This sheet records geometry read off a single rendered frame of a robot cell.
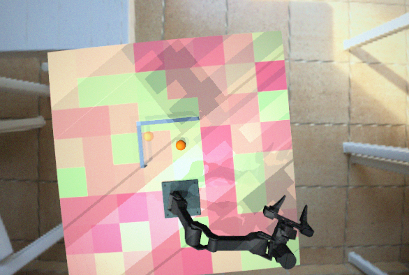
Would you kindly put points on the translucent yellow ball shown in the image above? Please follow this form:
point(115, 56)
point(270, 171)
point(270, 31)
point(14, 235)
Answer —
point(148, 136)

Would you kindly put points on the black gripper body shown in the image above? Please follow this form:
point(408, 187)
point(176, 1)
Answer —
point(288, 223)

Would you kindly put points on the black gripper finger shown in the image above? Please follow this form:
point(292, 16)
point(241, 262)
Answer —
point(303, 219)
point(275, 208)

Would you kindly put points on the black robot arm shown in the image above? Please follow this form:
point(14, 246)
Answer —
point(254, 242)

